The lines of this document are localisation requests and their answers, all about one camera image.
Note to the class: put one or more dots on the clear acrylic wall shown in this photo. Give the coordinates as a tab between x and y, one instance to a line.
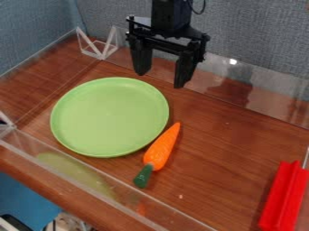
272	93
102	200
49	68

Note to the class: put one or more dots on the green plate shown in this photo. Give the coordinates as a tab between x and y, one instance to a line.
109	117

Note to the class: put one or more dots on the red plastic block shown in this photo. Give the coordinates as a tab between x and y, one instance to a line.
286	197

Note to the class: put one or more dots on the clear acrylic back wall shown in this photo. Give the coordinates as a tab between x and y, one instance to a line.
272	93

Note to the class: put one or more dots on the orange toy carrot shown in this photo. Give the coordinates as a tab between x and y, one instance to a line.
157	155

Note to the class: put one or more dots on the clear acrylic left wall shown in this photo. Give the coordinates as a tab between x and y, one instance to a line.
49	68

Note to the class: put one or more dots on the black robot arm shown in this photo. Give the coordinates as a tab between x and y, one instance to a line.
171	14

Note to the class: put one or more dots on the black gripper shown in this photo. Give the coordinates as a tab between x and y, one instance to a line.
185	42

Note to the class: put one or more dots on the clear acrylic front wall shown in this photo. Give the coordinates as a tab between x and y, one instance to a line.
102	200

